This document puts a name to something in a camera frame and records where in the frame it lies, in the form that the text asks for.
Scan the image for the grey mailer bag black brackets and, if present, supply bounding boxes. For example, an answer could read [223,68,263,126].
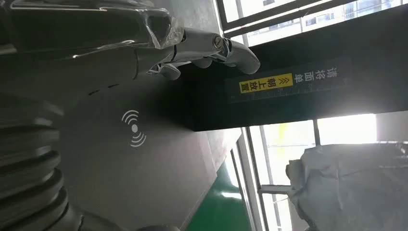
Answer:
[285,142,408,231]

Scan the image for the green conveyor belt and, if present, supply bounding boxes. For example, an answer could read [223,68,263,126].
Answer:
[186,161,253,231]

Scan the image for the yellow warning label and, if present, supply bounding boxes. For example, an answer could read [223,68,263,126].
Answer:
[239,73,294,94]

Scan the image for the dark window frame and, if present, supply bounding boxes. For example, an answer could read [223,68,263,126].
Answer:
[213,0,408,231]

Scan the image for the black inbound machine post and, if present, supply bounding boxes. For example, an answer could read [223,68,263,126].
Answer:
[181,4,408,132]

